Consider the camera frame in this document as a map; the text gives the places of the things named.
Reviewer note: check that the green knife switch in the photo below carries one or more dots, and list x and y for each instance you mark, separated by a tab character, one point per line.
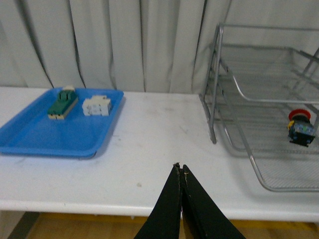
65	102

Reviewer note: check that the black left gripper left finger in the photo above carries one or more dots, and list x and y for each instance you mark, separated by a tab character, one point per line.
164	220

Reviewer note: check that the white curtain backdrop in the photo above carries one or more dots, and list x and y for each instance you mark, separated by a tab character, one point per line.
130	45

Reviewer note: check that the blue plastic tray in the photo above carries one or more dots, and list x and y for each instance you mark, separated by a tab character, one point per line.
32	132

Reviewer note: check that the red emergency stop button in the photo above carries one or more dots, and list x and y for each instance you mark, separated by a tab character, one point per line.
300	129

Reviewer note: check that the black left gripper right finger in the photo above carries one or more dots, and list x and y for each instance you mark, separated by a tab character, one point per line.
202	219

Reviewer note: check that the white circuit breaker block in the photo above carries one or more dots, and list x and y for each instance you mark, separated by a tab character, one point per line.
97	105

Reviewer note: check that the silver mesh three-tier rack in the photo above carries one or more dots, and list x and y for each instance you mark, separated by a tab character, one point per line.
256	76

